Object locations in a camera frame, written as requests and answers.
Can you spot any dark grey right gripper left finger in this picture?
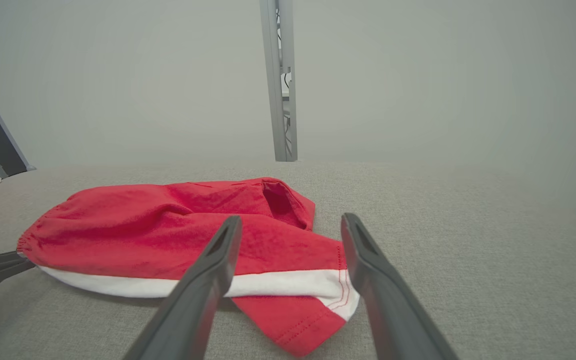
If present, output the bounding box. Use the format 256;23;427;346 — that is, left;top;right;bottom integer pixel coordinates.
123;215;243;360

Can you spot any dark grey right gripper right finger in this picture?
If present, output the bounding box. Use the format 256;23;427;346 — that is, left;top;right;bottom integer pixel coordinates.
340;212;459;360

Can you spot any red shorts white stripe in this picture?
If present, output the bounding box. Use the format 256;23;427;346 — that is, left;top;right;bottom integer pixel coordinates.
16;176;362;359

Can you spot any grey metal partition post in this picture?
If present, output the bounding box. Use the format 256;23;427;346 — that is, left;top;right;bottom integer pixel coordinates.
259;0;299;163

